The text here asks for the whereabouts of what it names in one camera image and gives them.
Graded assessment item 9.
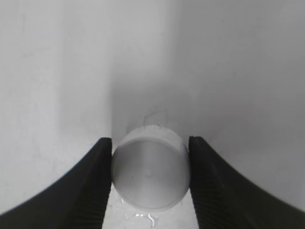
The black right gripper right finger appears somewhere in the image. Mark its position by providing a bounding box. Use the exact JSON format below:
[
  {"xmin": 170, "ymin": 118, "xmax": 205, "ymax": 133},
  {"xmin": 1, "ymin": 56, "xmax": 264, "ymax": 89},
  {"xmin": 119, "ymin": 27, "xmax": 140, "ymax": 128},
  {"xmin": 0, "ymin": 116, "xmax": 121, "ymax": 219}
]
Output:
[{"xmin": 188, "ymin": 136, "xmax": 305, "ymax": 229}]

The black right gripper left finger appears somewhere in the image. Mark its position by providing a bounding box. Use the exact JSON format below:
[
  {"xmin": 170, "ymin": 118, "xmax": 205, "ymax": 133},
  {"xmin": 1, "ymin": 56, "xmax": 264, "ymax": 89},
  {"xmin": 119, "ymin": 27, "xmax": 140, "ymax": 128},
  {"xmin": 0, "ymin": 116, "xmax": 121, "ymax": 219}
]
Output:
[{"xmin": 0, "ymin": 137, "xmax": 112, "ymax": 229}]

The white ribbed bottle cap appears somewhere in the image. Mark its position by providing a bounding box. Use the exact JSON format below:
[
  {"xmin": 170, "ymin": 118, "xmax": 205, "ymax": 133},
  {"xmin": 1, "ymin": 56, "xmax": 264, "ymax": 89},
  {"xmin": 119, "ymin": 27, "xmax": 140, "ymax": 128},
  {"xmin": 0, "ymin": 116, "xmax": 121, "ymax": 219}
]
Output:
[{"xmin": 111, "ymin": 125, "xmax": 191, "ymax": 212}]

